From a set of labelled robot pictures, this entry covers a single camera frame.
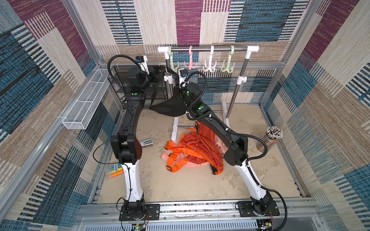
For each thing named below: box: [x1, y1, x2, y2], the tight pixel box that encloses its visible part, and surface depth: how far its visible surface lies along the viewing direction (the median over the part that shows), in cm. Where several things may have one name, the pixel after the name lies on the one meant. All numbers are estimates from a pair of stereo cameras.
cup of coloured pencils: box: [255, 126, 284, 153], surface depth 84 cm
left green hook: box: [168, 46, 180, 74], surface depth 74 cm
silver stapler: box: [139, 138, 154, 149], surface depth 99 cm
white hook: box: [202, 45, 217, 73], surface depth 76 cm
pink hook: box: [184, 45, 198, 71], surface depth 73 cm
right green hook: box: [221, 45, 236, 74], surface depth 76 cm
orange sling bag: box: [164, 121, 225, 176], surface depth 89 cm
